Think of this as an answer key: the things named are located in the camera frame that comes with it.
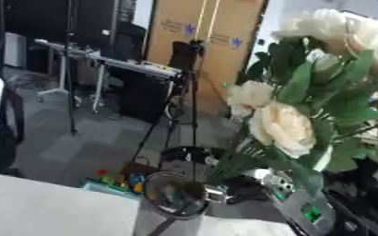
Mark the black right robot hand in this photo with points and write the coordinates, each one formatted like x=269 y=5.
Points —
x=246 y=190

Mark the cream artificial rose bouquet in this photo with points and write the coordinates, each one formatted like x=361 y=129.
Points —
x=283 y=129

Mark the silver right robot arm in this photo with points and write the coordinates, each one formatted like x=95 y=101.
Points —
x=305 y=212

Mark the silver metal vase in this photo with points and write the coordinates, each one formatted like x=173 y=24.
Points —
x=168 y=221

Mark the brown bag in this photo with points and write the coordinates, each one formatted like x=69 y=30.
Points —
x=138 y=168

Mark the black cabinet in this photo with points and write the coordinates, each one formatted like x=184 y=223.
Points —
x=141 y=95

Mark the silver table with white legs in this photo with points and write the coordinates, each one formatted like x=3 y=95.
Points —
x=133 y=65

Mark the tan cardboard board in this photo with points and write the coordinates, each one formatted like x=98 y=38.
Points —
x=176 y=18

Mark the black light stand pole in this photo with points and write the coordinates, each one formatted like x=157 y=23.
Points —
x=69 y=76

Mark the white box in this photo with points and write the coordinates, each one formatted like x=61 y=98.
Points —
x=15 y=49

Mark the black camera tripod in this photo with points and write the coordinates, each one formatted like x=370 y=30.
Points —
x=193 y=92

